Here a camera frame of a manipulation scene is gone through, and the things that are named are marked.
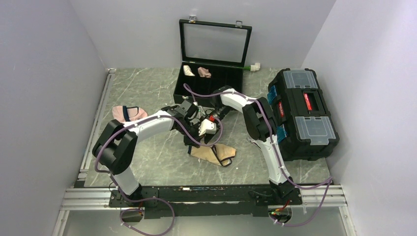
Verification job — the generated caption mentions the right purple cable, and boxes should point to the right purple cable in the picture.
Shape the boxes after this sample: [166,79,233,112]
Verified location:
[183,83,333,228]

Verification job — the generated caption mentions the pink underwear navy trim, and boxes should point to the pink underwear navy trim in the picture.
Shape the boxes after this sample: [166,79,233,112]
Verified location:
[112,106,148,122]

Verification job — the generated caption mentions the black plastic toolbox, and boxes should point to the black plastic toolbox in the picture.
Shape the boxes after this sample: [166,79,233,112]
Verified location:
[267,68,340,161]

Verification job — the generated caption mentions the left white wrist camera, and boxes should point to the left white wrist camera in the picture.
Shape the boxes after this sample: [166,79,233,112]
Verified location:
[198,116,218,136]

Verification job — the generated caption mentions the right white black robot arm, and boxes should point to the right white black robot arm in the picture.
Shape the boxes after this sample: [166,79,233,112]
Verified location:
[204,86,295,204]

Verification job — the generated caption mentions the rolled pink underwear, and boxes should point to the rolled pink underwear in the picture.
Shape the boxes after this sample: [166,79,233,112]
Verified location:
[198,67,211,78]

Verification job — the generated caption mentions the black compartment storage box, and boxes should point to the black compartment storage box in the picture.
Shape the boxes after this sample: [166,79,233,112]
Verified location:
[173,19,252,104]

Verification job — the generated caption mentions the green white pipe fitting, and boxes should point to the green white pipe fitting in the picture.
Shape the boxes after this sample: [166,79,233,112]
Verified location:
[243,63,261,72]

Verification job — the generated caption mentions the aluminium frame rail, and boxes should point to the aluminium frame rail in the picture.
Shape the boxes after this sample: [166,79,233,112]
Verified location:
[52,68,117,236]

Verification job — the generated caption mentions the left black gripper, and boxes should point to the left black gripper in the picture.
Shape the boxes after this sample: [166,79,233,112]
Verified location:
[177,121,206,148]

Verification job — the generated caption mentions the beige underwear navy trim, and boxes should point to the beige underwear navy trim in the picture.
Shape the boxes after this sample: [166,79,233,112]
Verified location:
[187,143,237,167]

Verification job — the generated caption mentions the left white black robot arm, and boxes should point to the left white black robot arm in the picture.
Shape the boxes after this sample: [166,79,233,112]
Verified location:
[91,100,202,207]

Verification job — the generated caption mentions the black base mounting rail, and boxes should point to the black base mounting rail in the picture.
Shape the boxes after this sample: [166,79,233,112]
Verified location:
[109,184,302,219]

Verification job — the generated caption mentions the rolled white underwear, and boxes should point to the rolled white underwear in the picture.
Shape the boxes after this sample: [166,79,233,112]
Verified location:
[182,65,195,77]

